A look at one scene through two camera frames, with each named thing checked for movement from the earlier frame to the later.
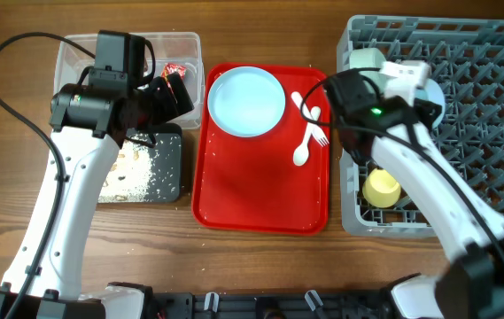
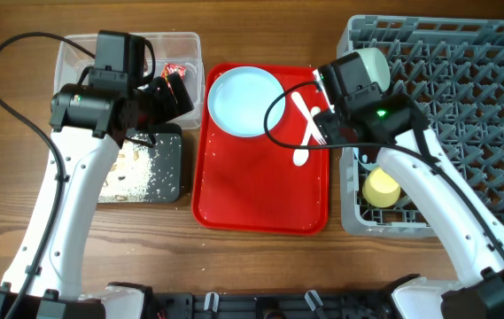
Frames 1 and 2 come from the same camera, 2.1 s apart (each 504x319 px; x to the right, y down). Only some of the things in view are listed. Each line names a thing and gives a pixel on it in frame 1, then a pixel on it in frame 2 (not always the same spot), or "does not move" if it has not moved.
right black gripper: [425, 112] to [327, 124]
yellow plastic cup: [381, 189] does not move
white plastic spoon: [301, 152] does not move
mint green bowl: [368, 58] does not move
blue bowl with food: [431, 94] to [368, 156]
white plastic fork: [320, 136] does not move
